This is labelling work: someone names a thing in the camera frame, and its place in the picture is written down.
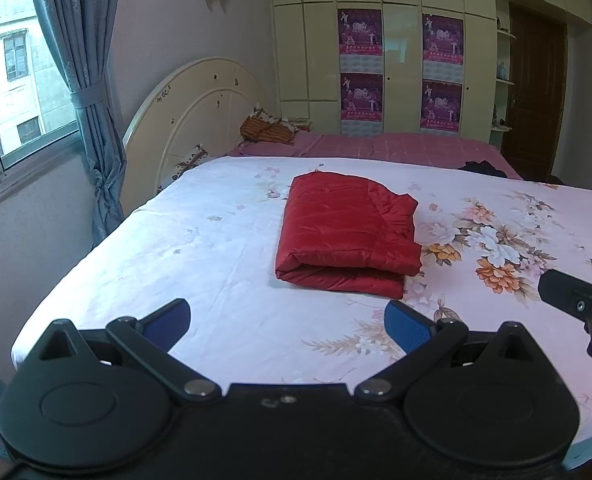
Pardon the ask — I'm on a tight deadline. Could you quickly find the lower left purple poster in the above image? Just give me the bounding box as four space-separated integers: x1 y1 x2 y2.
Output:
340 73 384 138

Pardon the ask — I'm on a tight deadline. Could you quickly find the blue curtain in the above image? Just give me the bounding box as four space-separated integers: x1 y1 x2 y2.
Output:
33 0 126 245

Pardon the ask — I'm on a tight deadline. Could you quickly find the lower right purple poster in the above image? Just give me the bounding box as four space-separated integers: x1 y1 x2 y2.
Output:
419 79 462 136

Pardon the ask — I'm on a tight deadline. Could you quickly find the dark brown wooden door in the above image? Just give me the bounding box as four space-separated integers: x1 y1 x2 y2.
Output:
501 3 567 182

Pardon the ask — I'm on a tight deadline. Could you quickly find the red puffer jacket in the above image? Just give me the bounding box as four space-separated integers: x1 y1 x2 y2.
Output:
275 171 422 299

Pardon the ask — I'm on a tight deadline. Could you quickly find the pink checked bed sheet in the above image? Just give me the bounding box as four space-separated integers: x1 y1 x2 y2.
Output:
230 131 520 180

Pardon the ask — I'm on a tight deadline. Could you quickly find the cream open shelf unit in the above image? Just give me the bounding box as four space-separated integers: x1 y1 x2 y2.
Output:
490 0 516 150

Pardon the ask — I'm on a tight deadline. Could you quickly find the white floral bed quilt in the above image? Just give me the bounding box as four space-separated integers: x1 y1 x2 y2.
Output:
11 157 592 467

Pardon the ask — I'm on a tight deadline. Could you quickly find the purple poster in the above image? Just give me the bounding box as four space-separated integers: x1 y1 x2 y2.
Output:
337 8 384 75
340 73 384 138
423 13 464 84
419 79 462 136

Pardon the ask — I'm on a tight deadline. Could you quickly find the cream wardrobe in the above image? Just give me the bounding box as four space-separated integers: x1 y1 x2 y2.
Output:
271 0 592 142

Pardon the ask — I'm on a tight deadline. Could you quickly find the upper left purple poster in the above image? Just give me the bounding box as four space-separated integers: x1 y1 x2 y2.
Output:
337 8 384 75

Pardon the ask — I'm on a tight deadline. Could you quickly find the upper right purple poster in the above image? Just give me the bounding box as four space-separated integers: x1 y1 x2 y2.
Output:
423 13 464 84

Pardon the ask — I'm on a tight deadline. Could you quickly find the black garment on bed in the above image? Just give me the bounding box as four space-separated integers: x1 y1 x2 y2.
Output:
460 160 508 179

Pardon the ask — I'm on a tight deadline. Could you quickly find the cream wooden headboard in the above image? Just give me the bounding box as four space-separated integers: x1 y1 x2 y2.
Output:
120 58 275 214

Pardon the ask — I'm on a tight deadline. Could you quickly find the orange brown folded cloth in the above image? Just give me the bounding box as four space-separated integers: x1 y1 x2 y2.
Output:
239 105 311 144

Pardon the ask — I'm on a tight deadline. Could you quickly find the window with white frame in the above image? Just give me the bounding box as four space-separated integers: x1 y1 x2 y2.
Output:
0 0 82 202

